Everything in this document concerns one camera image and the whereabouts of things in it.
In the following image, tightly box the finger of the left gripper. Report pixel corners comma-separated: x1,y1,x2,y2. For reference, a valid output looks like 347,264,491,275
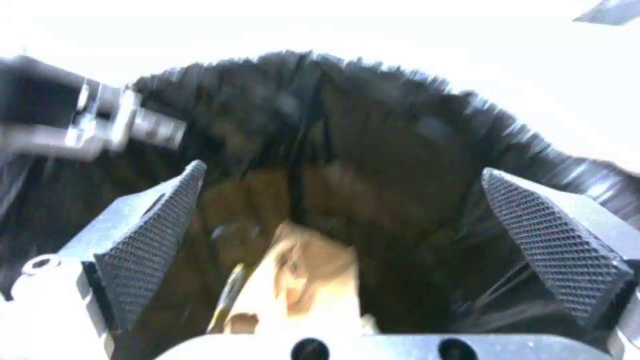
0,121,106,163
74,76,190,150

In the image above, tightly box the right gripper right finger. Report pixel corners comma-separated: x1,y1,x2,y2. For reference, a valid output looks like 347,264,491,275
479,166,640,331

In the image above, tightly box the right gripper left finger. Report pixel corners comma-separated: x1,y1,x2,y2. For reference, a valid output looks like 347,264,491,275
0,159,209,360

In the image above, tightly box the beige paper garbage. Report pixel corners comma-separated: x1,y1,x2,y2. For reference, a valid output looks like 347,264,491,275
207,221,377,337

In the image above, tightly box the black trash bag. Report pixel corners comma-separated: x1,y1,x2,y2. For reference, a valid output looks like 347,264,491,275
0,48,640,360

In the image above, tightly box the grey flat object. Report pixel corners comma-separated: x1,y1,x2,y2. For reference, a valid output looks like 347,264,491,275
572,0,640,26

